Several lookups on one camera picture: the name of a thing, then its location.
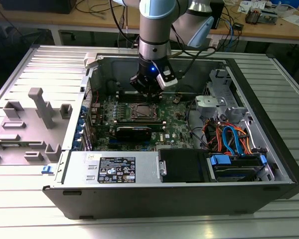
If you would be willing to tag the black RAM slots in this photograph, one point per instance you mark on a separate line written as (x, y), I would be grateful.
(127, 95)

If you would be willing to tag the blue expansion slot latch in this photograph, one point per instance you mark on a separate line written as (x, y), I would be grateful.
(80, 123)
(76, 146)
(78, 135)
(83, 110)

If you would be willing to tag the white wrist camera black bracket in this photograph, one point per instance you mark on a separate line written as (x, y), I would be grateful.
(168, 79)

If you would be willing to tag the silver CPU plate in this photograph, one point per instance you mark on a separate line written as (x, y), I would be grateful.
(144, 110)

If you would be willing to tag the grey parts rack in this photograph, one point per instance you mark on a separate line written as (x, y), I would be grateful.
(32, 129)

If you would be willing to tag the small blue plastic clip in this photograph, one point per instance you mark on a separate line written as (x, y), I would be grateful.
(47, 170)

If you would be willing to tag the silver power supply with label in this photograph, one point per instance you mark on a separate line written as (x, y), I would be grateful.
(77, 169)

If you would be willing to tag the black open PC case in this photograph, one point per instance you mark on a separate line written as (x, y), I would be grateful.
(152, 201)

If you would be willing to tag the black RAM stick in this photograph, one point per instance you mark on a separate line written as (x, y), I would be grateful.
(139, 122)

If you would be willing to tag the grey electronic device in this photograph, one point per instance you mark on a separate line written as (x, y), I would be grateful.
(269, 17)

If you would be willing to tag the copper wound transformer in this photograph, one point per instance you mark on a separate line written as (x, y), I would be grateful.
(253, 16)

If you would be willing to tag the small black box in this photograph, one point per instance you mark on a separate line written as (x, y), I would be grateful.
(238, 27)

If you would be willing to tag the grey corner bracket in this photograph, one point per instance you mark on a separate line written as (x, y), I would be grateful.
(89, 59)

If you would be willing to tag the green motherboard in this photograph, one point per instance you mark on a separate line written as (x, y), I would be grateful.
(174, 129)

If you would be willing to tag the black plastic shroud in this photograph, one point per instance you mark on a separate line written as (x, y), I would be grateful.
(182, 165)

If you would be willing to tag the white papers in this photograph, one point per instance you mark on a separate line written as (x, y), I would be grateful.
(296, 20)

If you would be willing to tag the wooden desk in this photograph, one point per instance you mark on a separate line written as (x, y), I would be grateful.
(64, 18)

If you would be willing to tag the dark office chair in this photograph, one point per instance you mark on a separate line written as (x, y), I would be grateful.
(15, 44)

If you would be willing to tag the black box on desk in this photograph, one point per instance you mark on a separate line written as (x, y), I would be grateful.
(40, 6)

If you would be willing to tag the round coin battery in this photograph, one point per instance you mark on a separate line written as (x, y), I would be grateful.
(176, 100)

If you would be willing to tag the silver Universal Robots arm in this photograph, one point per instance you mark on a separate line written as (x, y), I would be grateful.
(154, 30)

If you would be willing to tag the black graphics card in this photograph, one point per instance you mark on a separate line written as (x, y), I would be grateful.
(133, 134)

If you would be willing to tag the black upright box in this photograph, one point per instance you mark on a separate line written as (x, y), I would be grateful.
(218, 17)

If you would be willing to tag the hard disk in blue carrier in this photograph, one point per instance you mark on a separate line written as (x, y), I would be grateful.
(229, 171)

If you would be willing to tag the silver metal drive cage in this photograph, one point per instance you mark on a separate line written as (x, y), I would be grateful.
(220, 84)

